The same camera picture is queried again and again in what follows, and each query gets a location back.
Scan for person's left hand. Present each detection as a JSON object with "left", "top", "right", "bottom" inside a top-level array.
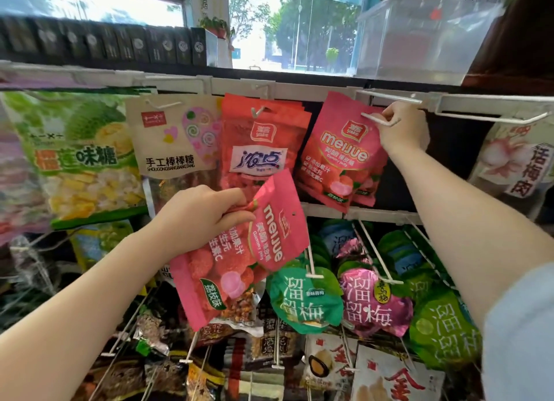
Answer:
[{"left": 151, "top": 184, "right": 257, "bottom": 264}]

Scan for person's right hand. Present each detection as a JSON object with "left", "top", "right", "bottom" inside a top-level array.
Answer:
[{"left": 371, "top": 101, "right": 430, "bottom": 155}]

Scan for pink lychee gummy packet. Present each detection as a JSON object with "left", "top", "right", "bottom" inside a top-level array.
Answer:
[
  {"left": 170, "top": 169, "right": 310, "bottom": 332},
  {"left": 293, "top": 91, "right": 390, "bottom": 214}
]

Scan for person's right forearm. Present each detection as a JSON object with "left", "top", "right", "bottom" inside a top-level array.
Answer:
[{"left": 385, "top": 146, "right": 547, "bottom": 330}]

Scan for person's left forearm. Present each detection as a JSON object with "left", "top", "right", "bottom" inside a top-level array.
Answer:
[{"left": 0, "top": 223, "right": 174, "bottom": 401}]

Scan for red candy packet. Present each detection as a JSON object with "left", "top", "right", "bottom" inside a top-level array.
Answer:
[{"left": 220, "top": 94, "right": 312, "bottom": 199}]

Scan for clear nut snack packet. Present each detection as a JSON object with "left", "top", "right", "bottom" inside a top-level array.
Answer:
[{"left": 215, "top": 279, "right": 267, "bottom": 337}]

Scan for clear plastic bin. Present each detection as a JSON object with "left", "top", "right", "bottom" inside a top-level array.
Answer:
[{"left": 354, "top": 0, "right": 505, "bottom": 86}]

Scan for kraft paper lollipop packet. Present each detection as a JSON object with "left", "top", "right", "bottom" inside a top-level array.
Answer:
[{"left": 125, "top": 94, "right": 224, "bottom": 217}]

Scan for green round plum packet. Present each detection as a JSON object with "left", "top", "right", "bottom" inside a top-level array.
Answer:
[
  {"left": 265, "top": 264, "right": 345, "bottom": 335},
  {"left": 408, "top": 289, "right": 484, "bottom": 372}
]

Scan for row of hanging plum packets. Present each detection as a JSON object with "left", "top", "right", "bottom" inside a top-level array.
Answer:
[{"left": 309, "top": 218, "right": 459, "bottom": 297}]

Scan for yellow green snack packet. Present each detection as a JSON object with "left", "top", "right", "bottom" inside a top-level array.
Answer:
[{"left": 68, "top": 220, "right": 136, "bottom": 272}]

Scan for white peach plum packet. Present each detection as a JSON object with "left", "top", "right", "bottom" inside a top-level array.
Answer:
[{"left": 467, "top": 118, "right": 554, "bottom": 222}]

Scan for pile of dark snack packets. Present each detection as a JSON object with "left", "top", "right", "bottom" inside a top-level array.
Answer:
[{"left": 71, "top": 301, "right": 312, "bottom": 401}]

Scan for pink round plum packet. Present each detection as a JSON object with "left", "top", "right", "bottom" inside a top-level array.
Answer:
[{"left": 339, "top": 267, "right": 414, "bottom": 339}]

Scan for green durian candy packet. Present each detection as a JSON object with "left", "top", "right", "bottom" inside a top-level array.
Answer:
[{"left": 0, "top": 88, "right": 157, "bottom": 231}]

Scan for white nut snack packet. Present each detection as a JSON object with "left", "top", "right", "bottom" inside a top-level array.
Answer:
[
  {"left": 300, "top": 333, "right": 359, "bottom": 393},
  {"left": 350, "top": 344, "right": 446, "bottom": 401}
]

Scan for potted green plant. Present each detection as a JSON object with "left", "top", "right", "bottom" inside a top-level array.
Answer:
[{"left": 198, "top": 16, "right": 234, "bottom": 40}]

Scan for purple snack packets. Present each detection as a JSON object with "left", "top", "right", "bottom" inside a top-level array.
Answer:
[{"left": 0, "top": 106, "right": 53, "bottom": 246}]

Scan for row of black boxes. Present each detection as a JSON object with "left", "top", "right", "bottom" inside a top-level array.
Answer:
[{"left": 0, "top": 16, "right": 207, "bottom": 66}]

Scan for light blue sleeve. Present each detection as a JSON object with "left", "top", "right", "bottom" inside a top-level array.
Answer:
[{"left": 481, "top": 262, "right": 554, "bottom": 401}]

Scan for white wire display hook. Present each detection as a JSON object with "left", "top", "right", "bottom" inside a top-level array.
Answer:
[
  {"left": 360, "top": 112, "right": 401, "bottom": 127},
  {"left": 434, "top": 94, "right": 551, "bottom": 125},
  {"left": 356, "top": 220, "right": 404, "bottom": 286},
  {"left": 356, "top": 89, "right": 423, "bottom": 106},
  {"left": 303, "top": 244, "right": 325, "bottom": 280}
]

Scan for white lower shelf rail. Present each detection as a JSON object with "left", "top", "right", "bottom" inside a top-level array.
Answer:
[{"left": 300, "top": 202, "right": 424, "bottom": 225}]

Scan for white shelf rail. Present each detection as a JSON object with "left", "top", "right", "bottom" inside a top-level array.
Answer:
[
  {"left": 300, "top": 202, "right": 424, "bottom": 225},
  {"left": 0, "top": 62, "right": 554, "bottom": 116}
]

